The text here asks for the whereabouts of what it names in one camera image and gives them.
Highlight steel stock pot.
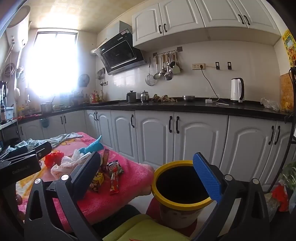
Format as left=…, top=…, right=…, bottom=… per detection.
left=41, top=102, right=53, bottom=114

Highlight black metal rack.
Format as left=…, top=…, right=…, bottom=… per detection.
left=270, top=67, right=296, bottom=193

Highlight bright window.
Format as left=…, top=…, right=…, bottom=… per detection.
left=33, top=30, right=78, bottom=98

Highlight black kitchen countertop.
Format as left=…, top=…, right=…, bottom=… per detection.
left=14, top=100, right=293, bottom=122

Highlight orange cork wall panel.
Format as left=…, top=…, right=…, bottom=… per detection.
left=280, top=74, right=295, bottom=114

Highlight red plastic bag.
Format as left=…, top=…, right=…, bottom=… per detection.
left=270, top=184, right=289, bottom=212

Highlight group of seasoning bottles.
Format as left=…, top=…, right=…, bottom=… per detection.
left=89, top=90, right=103, bottom=104

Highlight light blue cloth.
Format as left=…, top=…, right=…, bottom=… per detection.
left=7, top=133, right=84, bottom=151

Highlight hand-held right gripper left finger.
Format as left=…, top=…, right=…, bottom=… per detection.
left=24, top=152, right=102, bottom=241

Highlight white paper wrapper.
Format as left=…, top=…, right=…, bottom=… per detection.
left=51, top=162, right=79, bottom=181

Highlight coiled hose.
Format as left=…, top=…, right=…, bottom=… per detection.
left=0, top=62, right=15, bottom=82

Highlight bag of green vegetables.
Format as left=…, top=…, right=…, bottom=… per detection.
left=277, top=162, right=296, bottom=193

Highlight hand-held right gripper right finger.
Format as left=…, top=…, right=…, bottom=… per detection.
left=193, top=152, right=271, bottom=241

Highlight white electric kettle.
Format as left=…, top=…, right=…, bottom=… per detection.
left=230, top=77, right=245, bottom=103

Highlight yellow wall poster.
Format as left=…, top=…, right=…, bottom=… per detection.
left=282, top=30, right=296, bottom=65

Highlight hanging wire strainer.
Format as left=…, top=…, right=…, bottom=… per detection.
left=145, top=58, right=155, bottom=86

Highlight brown stick snack packet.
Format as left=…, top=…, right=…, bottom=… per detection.
left=102, top=148, right=110, bottom=172

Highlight black range hood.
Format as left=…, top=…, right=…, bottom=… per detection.
left=94, top=21, right=147, bottom=76

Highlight red wrapper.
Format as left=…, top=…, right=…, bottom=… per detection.
left=44, top=151, right=64, bottom=168

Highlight white wall cabinets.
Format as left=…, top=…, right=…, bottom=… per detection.
left=132, top=0, right=281, bottom=50

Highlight yellow-green pants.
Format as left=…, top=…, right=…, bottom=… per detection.
left=103, top=213, right=192, bottom=241

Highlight long red snack packet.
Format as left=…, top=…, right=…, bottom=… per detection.
left=109, top=171, right=120, bottom=194

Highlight pile of ginger roots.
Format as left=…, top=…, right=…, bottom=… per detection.
left=151, top=94, right=177, bottom=102

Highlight white charger cable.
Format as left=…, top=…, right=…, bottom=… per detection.
left=209, top=94, right=229, bottom=106

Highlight clear plastic bag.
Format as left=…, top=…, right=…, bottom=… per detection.
left=261, top=97, right=280, bottom=112

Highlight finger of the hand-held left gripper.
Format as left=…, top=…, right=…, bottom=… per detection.
left=9, top=142, right=52, bottom=161
left=5, top=146, right=28, bottom=156

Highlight teal knitted cloth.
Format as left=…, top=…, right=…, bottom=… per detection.
left=79, top=135, right=104, bottom=154

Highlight black lidded pot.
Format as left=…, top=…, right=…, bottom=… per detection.
left=126, top=90, right=138, bottom=103

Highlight red square snack packet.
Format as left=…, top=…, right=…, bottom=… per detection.
left=108, top=161, right=124, bottom=174

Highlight white water heater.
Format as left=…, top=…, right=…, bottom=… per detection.
left=6, top=6, right=30, bottom=51

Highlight black microwave oven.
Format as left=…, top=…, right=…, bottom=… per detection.
left=0, top=120, right=21, bottom=149

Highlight yellow-rimmed trash bin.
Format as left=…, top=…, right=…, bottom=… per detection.
left=151, top=160, right=214, bottom=229

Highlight pink printed blanket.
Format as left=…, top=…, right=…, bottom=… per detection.
left=14, top=132, right=155, bottom=226

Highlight small wall fan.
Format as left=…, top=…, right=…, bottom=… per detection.
left=78, top=74, right=90, bottom=88

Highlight black power cable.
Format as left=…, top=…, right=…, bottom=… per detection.
left=201, top=67, right=220, bottom=102

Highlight row of hanging kitchen utensils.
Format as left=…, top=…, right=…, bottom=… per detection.
left=153, top=51, right=183, bottom=81

